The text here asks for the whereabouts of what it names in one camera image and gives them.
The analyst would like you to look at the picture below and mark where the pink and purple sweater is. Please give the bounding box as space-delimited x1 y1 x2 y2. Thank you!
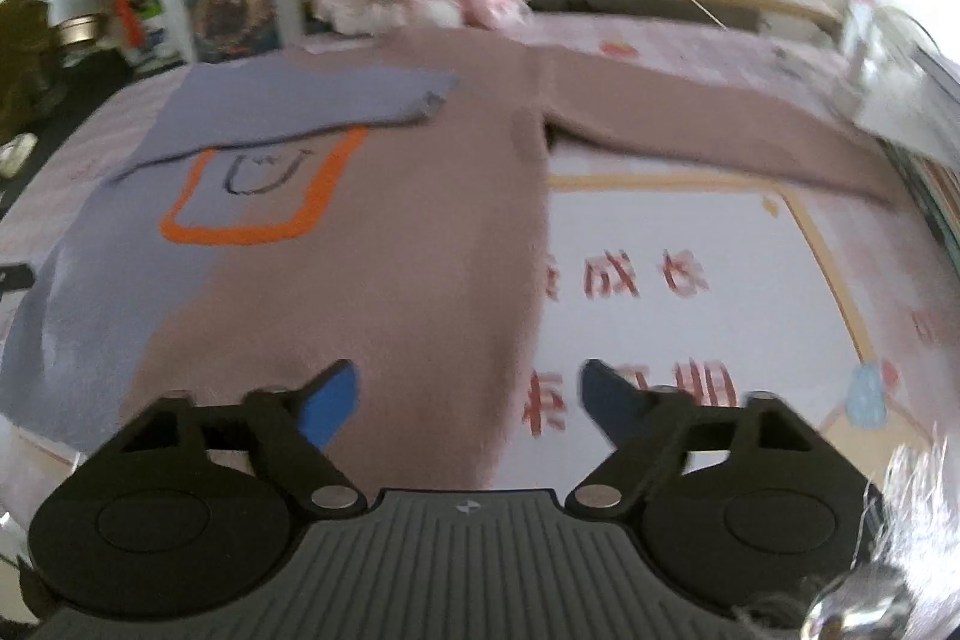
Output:
0 21 902 492

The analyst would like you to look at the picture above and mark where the stack of papers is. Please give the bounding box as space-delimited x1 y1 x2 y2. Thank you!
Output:
853 5 960 163

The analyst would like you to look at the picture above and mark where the red tassel ornament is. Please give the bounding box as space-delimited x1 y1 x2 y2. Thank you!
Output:
104 0 148 68

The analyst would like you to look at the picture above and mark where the white fluffy sleeve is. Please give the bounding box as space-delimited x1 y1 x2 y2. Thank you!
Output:
795 436 960 640

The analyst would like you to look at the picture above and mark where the white smartwatch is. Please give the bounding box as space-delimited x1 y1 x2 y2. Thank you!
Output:
0 133 39 177

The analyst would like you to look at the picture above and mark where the metal bowl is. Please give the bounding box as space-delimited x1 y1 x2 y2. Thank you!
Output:
52 13 110 49

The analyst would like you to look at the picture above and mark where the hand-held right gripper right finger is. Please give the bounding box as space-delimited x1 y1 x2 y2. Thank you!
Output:
563 359 865 516

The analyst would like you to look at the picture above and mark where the pink checked printed desk mat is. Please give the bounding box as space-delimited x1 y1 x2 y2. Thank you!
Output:
0 10 960 540

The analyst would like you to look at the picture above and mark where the brown cloth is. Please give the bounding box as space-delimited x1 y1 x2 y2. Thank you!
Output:
0 0 62 139

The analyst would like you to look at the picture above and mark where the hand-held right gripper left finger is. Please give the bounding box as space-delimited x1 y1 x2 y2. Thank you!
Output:
86 359 369 519

